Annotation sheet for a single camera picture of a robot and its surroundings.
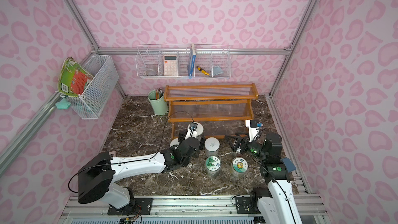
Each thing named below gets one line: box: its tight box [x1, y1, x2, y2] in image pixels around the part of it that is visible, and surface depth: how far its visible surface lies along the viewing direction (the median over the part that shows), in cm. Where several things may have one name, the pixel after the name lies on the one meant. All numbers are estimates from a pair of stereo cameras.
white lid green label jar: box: [169, 137, 180, 148], surface depth 87 cm
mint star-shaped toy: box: [54, 97, 71, 110], surface depth 64 cm
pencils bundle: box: [154, 87, 164, 100], surface depth 102 cm
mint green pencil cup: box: [147, 89, 169, 116], surface depth 108 cm
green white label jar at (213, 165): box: [205, 155, 222, 176], surface depth 80 cm
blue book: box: [187, 43, 196, 79], surface depth 89 cm
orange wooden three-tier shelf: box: [163, 82, 259, 139], surface depth 112 cm
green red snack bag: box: [58, 56, 94, 97], surface depth 73 cm
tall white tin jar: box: [204, 136, 221, 157], surface depth 85 cm
